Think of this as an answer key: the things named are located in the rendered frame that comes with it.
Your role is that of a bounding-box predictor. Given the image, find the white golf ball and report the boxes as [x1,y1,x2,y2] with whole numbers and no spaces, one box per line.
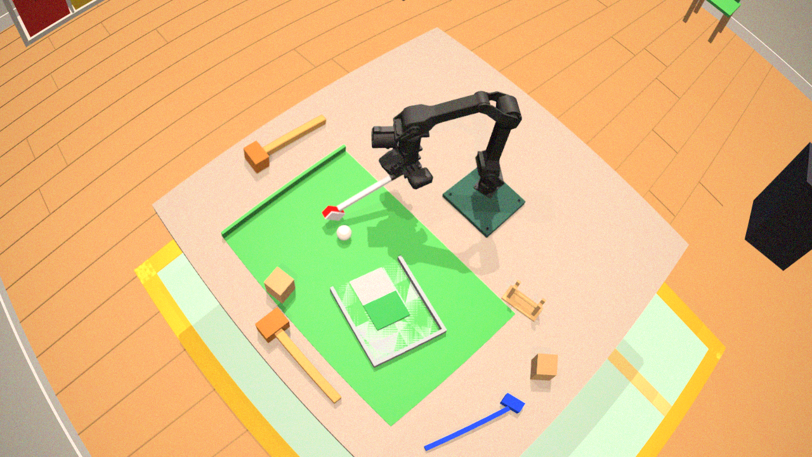
[336,225,352,241]

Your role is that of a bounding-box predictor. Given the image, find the green putting mat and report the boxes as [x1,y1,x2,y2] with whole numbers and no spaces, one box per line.
[224,151,515,426]

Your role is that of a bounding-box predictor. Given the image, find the tan cube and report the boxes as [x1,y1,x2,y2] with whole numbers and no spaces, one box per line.
[264,267,296,304]
[530,354,558,381]

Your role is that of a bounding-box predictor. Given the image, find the blue putter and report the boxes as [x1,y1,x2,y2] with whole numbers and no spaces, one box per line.
[424,393,525,451]

